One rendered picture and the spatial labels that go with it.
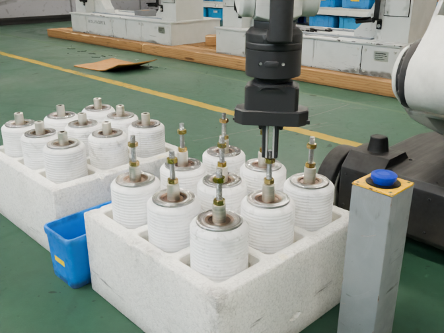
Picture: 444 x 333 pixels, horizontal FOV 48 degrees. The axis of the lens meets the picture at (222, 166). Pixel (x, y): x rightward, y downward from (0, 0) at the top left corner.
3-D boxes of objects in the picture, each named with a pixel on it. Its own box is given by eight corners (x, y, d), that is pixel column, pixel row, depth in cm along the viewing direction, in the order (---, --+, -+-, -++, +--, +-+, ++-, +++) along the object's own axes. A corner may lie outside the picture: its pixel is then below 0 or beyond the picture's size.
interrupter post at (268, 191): (269, 205, 86) (270, 187, 85) (258, 201, 88) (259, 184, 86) (277, 200, 88) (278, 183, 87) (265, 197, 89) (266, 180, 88)
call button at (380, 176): (378, 178, 81) (379, 166, 81) (400, 185, 79) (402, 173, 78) (365, 184, 79) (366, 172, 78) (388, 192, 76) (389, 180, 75)
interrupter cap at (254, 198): (275, 214, 83) (275, 210, 83) (238, 202, 87) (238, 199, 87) (297, 199, 88) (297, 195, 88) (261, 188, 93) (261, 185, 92)
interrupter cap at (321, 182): (330, 192, 91) (330, 188, 91) (288, 189, 93) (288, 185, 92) (328, 176, 98) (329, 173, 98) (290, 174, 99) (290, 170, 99)
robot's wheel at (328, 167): (351, 201, 146) (357, 136, 139) (366, 207, 143) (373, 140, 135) (310, 224, 133) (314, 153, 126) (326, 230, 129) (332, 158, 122)
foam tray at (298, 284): (224, 228, 130) (224, 164, 124) (354, 293, 104) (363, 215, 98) (91, 289, 105) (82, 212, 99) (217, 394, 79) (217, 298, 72)
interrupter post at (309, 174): (315, 185, 94) (316, 169, 93) (302, 184, 94) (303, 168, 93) (315, 180, 96) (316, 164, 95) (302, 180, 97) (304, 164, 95)
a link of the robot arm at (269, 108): (229, 127, 79) (230, 51, 75) (236, 111, 88) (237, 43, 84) (310, 131, 77) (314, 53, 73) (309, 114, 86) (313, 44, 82)
